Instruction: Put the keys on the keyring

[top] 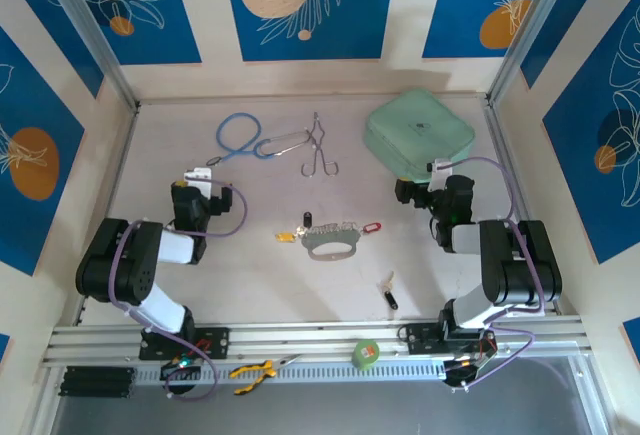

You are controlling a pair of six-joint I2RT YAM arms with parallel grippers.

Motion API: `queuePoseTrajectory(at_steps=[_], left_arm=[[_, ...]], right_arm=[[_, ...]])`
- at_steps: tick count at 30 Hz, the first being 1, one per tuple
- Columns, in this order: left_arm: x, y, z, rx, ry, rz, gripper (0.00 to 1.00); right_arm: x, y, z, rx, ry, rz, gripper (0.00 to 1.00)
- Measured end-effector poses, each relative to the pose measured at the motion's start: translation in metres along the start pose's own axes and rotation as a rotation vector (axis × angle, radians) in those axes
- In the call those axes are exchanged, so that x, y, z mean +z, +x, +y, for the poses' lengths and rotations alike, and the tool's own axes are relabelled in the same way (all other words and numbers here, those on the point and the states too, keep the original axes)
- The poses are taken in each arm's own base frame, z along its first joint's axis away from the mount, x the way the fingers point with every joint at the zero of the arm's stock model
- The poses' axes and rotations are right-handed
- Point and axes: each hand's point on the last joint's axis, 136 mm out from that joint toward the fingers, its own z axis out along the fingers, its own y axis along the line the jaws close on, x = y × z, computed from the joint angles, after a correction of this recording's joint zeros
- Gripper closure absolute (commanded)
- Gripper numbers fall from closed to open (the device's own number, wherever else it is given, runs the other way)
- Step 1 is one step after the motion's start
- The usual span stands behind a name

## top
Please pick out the black extrusion block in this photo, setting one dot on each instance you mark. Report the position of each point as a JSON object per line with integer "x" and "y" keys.
{"x": 95, "y": 380}

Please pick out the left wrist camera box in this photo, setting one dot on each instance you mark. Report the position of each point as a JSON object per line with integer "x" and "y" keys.
{"x": 197, "y": 175}

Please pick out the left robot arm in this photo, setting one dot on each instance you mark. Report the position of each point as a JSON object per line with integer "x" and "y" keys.
{"x": 120, "y": 265}

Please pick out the green tape roll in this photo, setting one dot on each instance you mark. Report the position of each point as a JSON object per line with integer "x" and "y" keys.
{"x": 365, "y": 355}

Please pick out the black key tag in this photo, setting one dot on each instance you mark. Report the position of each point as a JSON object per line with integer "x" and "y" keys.
{"x": 306, "y": 218}

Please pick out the yellow key tag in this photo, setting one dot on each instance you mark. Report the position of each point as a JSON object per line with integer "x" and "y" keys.
{"x": 285, "y": 237}

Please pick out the metal key holder with rings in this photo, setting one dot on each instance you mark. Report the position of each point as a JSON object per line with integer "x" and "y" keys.
{"x": 325, "y": 241}

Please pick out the metal crucible tongs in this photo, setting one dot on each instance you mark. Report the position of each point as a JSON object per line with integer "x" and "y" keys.
{"x": 318, "y": 149}

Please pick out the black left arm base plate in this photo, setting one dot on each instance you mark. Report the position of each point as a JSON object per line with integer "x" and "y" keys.
{"x": 215, "y": 342}

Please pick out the aluminium frame post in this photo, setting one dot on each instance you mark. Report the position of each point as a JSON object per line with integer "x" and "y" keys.
{"x": 102, "y": 55}
{"x": 525, "y": 30}

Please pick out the aluminium mounting rail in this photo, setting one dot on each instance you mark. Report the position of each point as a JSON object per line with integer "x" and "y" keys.
{"x": 310, "y": 340}

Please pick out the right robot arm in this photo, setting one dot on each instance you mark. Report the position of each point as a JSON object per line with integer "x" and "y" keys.
{"x": 525, "y": 265}

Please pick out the mint green zip case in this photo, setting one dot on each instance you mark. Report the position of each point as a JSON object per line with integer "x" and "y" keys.
{"x": 420, "y": 130}

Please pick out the brass key with black tag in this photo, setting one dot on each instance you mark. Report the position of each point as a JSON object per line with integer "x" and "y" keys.
{"x": 391, "y": 300}

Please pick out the red key tag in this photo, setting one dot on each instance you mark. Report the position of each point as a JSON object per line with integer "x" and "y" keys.
{"x": 372, "y": 228}

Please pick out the blue stethoscope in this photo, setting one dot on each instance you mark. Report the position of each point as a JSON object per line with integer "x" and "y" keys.
{"x": 218, "y": 131}

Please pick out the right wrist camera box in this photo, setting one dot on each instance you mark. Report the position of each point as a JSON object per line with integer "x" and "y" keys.
{"x": 441, "y": 167}

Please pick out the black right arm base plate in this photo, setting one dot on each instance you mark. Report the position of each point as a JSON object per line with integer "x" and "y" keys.
{"x": 420, "y": 337}

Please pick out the aluminium side rail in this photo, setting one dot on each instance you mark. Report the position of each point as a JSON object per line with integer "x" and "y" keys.
{"x": 507, "y": 155}

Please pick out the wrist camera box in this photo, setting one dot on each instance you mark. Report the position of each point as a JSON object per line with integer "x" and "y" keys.
{"x": 197, "y": 175}
{"x": 441, "y": 167}

